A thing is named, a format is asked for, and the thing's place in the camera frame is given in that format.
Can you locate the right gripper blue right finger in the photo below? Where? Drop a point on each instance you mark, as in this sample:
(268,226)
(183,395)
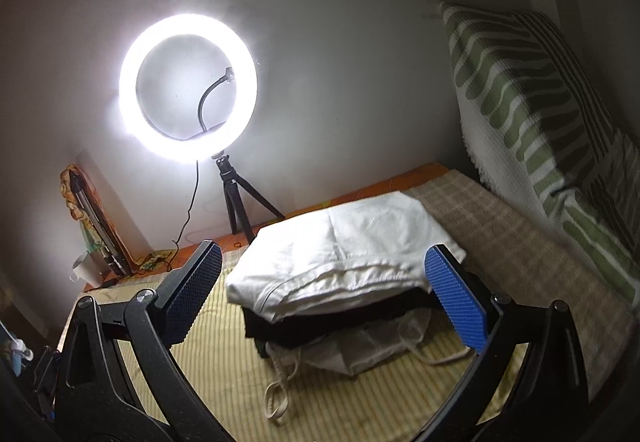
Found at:
(469,304)

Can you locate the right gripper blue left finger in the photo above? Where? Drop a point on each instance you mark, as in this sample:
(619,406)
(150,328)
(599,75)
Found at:
(184,291)

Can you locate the white t-shirt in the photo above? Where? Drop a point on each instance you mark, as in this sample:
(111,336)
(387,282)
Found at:
(341,257)

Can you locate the colourful patterned cloth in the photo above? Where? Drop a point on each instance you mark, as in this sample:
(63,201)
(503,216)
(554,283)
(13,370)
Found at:
(153,260)

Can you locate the folded silver black tripod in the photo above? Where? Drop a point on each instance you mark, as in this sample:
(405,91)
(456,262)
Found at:
(93,212)

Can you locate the white mug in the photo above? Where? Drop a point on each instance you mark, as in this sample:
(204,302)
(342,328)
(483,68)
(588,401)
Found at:
(86,268)

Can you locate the yellow striped bed cover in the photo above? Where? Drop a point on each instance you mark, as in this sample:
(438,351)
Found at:
(389,402)

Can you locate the small black tripod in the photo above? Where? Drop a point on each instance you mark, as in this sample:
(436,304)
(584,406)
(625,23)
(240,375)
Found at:
(233,184)

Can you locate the green white striped pillow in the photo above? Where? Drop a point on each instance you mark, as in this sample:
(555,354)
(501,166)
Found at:
(542,139)

